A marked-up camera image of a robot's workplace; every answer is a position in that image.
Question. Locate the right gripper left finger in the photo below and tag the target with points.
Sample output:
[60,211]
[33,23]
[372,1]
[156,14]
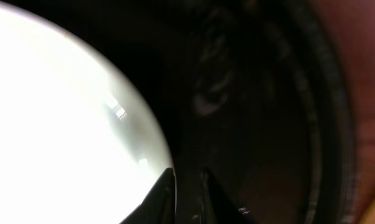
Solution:
[158,207]

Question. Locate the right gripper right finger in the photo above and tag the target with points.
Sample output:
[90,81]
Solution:
[215,205]

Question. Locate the light blue plate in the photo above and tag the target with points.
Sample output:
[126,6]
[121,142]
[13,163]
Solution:
[78,143]

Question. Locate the black round tray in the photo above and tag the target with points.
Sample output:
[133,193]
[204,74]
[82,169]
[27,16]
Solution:
[250,90]

